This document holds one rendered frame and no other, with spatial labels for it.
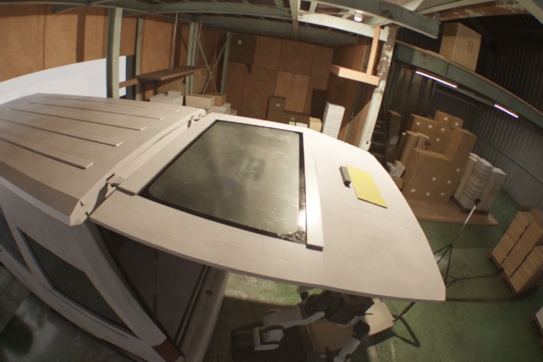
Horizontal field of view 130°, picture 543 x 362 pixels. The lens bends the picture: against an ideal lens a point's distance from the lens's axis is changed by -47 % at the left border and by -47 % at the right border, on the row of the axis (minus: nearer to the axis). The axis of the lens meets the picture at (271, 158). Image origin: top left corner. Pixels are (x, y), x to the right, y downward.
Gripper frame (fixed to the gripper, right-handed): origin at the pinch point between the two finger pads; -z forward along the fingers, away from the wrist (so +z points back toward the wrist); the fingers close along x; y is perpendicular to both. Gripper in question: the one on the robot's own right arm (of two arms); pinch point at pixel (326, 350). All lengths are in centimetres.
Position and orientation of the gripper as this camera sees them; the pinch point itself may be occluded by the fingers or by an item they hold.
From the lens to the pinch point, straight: 227.5
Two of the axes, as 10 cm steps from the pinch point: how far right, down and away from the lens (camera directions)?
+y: 9.6, 0.3, 2.7
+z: 2.2, 4.5, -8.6
